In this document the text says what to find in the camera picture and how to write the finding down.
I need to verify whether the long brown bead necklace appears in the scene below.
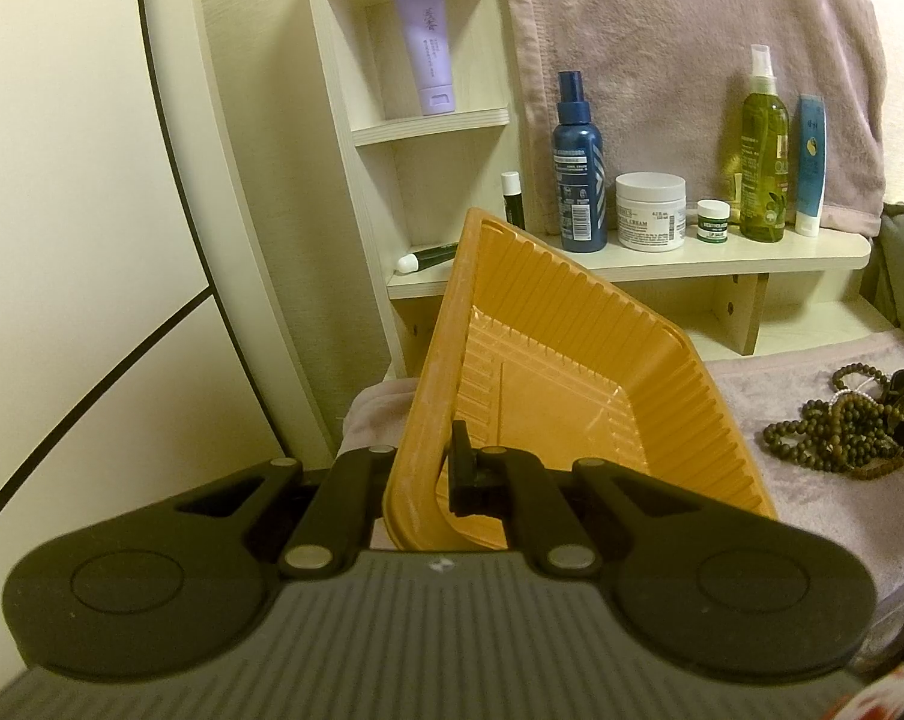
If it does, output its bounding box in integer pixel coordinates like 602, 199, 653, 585
761, 362, 904, 481

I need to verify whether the orange plastic tray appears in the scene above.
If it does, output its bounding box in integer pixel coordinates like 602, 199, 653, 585
384, 208, 776, 551

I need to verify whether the black tube white cap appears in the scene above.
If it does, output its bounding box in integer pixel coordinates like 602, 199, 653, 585
395, 244, 459, 275

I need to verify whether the green oil spray bottle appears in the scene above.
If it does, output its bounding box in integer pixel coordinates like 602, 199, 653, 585
731, 44, 791, 242

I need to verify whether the blue white tube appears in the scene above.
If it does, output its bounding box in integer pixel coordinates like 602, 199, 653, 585
794, 94, 828, 238

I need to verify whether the small green lid jar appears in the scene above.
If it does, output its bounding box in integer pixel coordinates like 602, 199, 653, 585
696, 199, 731, 244

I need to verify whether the small black white stick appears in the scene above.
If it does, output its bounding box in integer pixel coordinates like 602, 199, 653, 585
501, 171, 525, 229

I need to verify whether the white cream jar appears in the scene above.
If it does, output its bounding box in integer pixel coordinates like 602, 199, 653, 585
615, 172, 687, 252

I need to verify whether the blue spray bottle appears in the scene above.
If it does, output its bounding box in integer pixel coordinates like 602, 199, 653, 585
551, 70, 607, 254

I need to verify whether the mauve fleece blanket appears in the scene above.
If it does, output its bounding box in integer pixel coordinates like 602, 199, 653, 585
334, 0, 904, 616

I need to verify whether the cream wooden shelf unit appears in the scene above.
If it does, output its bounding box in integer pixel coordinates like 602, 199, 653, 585
309, 0, 885, 377

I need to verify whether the lilac cosmetic tube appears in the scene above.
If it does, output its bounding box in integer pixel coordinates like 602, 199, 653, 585
392, 0, 455, 115

